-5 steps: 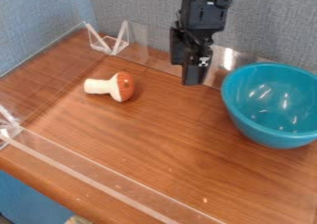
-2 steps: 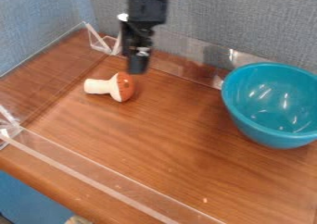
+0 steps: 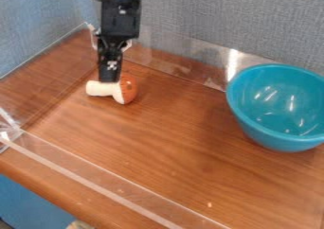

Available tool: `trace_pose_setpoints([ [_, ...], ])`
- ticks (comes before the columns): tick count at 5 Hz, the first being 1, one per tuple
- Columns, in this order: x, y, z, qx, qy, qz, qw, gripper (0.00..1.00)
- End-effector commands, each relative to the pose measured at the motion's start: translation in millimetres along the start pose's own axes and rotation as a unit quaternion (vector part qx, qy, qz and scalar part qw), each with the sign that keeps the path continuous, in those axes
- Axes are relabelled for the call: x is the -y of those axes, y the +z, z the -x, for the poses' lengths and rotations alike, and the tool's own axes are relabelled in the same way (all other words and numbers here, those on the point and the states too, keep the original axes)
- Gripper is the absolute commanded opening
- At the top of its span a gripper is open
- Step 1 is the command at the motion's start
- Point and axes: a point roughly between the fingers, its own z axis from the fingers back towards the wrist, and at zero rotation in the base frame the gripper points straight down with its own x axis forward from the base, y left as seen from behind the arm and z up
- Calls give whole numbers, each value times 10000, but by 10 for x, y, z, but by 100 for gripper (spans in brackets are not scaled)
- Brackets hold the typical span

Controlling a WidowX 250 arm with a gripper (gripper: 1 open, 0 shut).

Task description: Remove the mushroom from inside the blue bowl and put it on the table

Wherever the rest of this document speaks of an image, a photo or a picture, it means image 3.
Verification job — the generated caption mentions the clear acrylic front barrier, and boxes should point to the clear acrylic front barrier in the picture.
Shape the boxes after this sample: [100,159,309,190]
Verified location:
[0,131,230,229]

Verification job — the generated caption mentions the blue plastic bowl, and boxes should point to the blue plastic bowl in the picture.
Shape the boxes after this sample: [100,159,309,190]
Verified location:
[226,63,324,152]

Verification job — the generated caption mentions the white brown toy mushroom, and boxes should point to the white brown toy mushroom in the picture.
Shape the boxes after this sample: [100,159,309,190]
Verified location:
[86,74,138,104]

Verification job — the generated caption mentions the clear acrylic barrier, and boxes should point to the clear acrylic barrier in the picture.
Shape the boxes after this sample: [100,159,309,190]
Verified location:
[0,131,230,229]
[126,19,324,94]
[0,22,96,79]

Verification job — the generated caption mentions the clear acrylic left barrier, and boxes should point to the clear acrylic left barrier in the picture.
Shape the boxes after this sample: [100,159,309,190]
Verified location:
[0,22,96,79]

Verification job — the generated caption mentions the clear acrylic left bracket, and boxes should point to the clear acrylic left bracket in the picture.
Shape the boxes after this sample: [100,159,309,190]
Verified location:
[0,107,21,154]

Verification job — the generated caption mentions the clear acrylic back barrier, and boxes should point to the clear acrylic back barrier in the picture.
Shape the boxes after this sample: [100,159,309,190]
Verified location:
[126,19,324,94]

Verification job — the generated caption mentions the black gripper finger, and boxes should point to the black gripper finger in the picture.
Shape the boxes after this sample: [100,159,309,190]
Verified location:
[99,59,123,82]

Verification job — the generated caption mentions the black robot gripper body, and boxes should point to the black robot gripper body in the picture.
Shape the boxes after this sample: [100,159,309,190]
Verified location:
[92,0,142,63]

